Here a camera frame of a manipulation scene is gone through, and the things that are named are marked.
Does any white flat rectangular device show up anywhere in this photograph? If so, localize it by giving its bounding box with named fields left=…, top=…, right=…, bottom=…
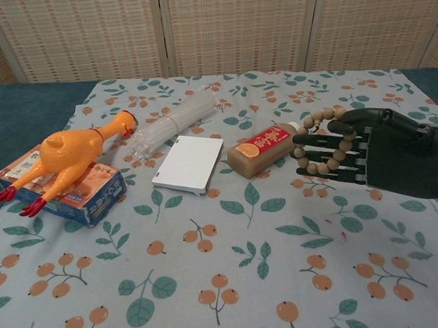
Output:
left=150, top=134, right=226, bottom=199

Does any woven folding screen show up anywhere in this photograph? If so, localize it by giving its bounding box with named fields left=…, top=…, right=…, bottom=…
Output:
left=0, top=0, right=438, bottom=86

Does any brown juice bottle red label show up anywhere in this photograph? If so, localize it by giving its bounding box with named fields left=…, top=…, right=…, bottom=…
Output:
left=226, top=120, right=304, bottom=180

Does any floral printed tablecloth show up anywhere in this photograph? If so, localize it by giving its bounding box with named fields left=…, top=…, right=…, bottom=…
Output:
left=0, top=65, right=438, bottom=328

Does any orange rubber chicken toy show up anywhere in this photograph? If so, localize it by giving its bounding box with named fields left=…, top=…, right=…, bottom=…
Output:
left=0, top=109, right=142, bottom=219

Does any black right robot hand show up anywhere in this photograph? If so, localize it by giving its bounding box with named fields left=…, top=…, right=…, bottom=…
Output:
left=291, top=104, right=438, bottom=204

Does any wooden bead bracelet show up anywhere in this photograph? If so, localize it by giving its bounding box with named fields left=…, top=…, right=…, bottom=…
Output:
left=292, top=107, right=359, bottom=176

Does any bundle of clear plastic straws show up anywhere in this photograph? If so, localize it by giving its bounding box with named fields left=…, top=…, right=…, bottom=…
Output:
left=130, top=83, right=220, bottom=160

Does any blue and orange carton box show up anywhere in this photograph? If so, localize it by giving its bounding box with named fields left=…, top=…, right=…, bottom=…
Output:
left=0, top=140, right=129, bottom=231

